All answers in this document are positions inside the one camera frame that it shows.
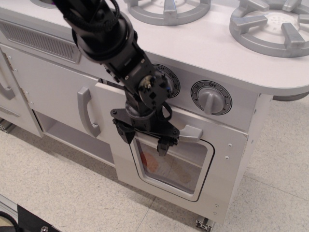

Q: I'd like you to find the silver stove burner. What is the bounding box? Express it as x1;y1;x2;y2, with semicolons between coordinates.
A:
229;0;309;58
125;0;211;26

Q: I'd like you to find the grey middle stove knob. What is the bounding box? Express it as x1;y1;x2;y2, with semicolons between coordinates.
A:
153;64;181;98

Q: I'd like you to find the black mounting plate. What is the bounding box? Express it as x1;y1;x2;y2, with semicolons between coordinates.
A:
17;205;60;232

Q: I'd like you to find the silver left stove burner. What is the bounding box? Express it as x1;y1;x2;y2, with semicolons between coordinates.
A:
125;0;211;26

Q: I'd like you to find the white far left door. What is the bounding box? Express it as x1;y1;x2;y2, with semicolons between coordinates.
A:
0;51;43;137

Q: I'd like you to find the aluminium extrusion rail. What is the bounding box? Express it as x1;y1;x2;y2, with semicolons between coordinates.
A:
0;195;18;222

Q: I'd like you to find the white toy oven door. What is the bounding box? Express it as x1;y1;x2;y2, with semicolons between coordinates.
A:
97;83;247;223

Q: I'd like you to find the orange salmon sushi toy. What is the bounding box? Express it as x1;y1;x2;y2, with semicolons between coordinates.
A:
140;152;158;173

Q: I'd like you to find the grey oven door handle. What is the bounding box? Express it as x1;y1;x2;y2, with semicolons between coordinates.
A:
179;125;203;143

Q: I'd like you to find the grey vent grille panel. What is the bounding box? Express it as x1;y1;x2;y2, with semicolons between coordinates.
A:
0;20;81;63

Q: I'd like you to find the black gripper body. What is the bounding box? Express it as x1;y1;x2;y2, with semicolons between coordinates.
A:
111;102;180;140

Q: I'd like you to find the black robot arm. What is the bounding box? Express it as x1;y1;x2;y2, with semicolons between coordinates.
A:
55;0;180;156

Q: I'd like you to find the white toy kitchen body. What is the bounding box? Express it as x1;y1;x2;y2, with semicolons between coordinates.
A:
0;0;309;232

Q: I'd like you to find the white cabinet door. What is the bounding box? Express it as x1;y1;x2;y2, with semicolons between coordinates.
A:
1;45;107;139

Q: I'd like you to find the silver right stove burner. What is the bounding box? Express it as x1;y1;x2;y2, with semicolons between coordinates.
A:
229;0;309;58

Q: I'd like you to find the grey cabinet door handle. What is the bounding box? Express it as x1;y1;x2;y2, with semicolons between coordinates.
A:
77;87;100;138

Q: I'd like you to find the silver toy sink basin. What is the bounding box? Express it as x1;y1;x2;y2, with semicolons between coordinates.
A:
30;0;57;9

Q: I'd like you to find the grey right stove knob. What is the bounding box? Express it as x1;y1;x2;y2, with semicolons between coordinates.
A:
191;81;232;116

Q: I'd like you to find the grey stove knob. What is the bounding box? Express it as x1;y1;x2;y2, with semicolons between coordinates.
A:
153;64;181;98
191;81;232;116

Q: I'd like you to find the grey far left handle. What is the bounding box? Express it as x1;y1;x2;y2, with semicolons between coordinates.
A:
0;51;15;100

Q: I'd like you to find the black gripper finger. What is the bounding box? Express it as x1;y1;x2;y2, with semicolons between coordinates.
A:
157;137;178;157
115;120;135;144

